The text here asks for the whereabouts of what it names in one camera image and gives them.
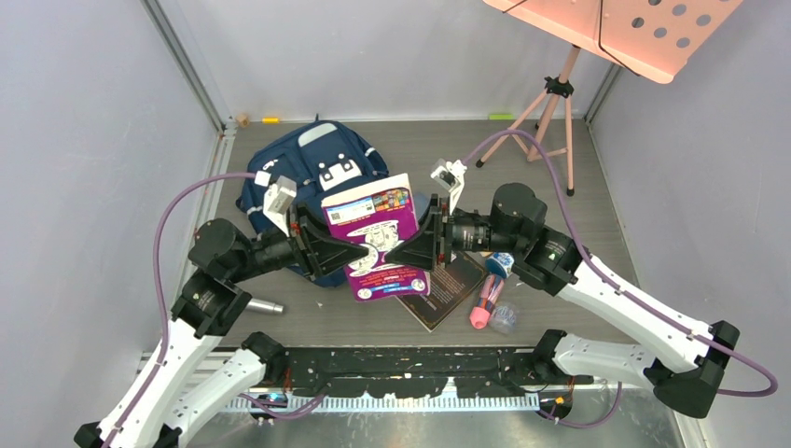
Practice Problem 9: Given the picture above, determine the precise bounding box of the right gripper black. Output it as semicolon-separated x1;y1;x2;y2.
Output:
387;192;523;270

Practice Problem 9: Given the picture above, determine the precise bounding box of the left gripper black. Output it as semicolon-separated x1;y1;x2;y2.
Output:
228;201;368;283

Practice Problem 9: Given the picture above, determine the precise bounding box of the dark brown hardcover book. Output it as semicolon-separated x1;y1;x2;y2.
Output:
396;252;488;332

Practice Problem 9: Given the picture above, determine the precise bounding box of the purple paperback book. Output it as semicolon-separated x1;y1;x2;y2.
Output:
321;174;430;302

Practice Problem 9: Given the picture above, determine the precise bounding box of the navy blue backpack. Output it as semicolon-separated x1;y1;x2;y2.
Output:
235;116;392;288

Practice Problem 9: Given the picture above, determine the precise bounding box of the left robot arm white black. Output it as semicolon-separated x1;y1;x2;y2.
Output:
74;205;368;447

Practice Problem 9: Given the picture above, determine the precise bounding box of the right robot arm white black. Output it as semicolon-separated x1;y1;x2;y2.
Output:
385;183;741;419

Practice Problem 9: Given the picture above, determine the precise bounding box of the clear bag of clips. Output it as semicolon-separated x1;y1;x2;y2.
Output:
488;302;519;334

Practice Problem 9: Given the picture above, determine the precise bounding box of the silver metal bottle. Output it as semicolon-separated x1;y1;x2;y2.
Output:
246;299;284;315

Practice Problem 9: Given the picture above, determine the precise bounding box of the small wooden block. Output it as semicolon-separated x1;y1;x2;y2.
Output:
235;113;251;128

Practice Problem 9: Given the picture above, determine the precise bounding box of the green marker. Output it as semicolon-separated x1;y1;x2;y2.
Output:
487;113;515;121

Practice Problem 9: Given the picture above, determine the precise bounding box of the pink music stand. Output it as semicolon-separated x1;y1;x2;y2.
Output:
474;0;746;198

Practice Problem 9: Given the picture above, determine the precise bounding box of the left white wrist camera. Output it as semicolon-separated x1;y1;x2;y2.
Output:
254;171;297;235

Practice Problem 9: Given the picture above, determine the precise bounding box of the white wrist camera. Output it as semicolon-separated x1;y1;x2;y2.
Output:
254;171;297;235
430;159;467;214

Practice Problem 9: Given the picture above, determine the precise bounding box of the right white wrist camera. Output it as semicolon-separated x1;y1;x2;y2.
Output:
430;159;467;214

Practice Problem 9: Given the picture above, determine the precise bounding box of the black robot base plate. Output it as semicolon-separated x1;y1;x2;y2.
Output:
259;346;593;399

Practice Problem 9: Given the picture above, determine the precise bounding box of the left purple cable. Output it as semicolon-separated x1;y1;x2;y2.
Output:
102;172;328;448

